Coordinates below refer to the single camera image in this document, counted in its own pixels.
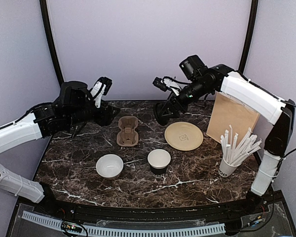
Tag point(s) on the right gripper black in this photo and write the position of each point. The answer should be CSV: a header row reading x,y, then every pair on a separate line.
x,y
172,103

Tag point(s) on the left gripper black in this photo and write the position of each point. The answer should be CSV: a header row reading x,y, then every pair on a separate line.
x,y
106,118

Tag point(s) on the brown cardboard cup carrier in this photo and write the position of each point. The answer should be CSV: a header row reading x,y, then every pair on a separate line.
x,y
128,136

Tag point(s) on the black paper coffee cup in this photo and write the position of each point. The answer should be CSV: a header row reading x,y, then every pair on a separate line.
x,y
159,160

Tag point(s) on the brown paper bag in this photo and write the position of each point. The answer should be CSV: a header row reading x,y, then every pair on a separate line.
x,y
230,114

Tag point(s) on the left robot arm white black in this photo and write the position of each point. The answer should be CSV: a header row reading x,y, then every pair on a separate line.
x,y
76,105

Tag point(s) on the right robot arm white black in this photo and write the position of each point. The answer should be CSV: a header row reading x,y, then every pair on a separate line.
x,y
221,78

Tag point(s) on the beige round plate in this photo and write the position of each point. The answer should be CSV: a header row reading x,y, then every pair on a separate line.
x,y
183,136

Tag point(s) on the white ceramic bowl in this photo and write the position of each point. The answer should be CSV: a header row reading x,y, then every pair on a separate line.
x,y
109,166

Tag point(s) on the white wrapped straw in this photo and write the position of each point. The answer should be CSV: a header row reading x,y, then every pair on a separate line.
x,y
233,148
250,146
228,133
241,146
226,149

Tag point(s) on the white paper cup holder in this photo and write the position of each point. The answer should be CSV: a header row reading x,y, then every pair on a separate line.
x,y
225,169

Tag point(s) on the small green circuit board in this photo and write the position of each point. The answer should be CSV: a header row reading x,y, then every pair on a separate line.
x,y
70,227

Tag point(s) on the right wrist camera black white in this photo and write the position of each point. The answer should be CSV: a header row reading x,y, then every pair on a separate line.
x,y
167,83

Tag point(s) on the black front rail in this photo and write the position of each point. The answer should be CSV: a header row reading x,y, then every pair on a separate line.
x,y
228,211

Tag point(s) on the left black frame post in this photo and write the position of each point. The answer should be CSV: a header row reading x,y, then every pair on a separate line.
x,y
50,41

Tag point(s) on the black frame post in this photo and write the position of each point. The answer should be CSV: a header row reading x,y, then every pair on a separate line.
x,y
249,35
50,41

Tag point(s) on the white slotted cable duct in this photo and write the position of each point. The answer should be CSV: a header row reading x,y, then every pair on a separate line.
x,y
94,231

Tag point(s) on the right black frame post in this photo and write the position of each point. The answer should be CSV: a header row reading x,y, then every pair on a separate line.
x,y
249,35

